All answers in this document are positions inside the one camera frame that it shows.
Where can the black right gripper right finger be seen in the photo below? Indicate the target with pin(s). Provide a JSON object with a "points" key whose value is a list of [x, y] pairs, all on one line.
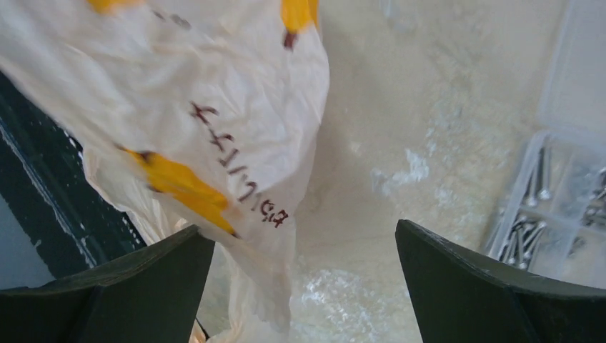
{"points": [[459, 295]]}

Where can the translucent orange plastic bag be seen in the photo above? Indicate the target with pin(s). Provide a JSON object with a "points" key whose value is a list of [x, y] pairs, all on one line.
{"points": [[201, 111]]}

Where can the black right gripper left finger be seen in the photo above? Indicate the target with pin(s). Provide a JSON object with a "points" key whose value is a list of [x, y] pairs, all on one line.
{"points": [[150, 295]]}

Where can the black metal base rail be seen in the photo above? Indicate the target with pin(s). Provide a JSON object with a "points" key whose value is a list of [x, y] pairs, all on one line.
{"points": [[42, 181]]}

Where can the clear plastic screw box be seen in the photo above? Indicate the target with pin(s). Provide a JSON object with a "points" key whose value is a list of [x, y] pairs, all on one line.
{"points": [[551, 220]]}

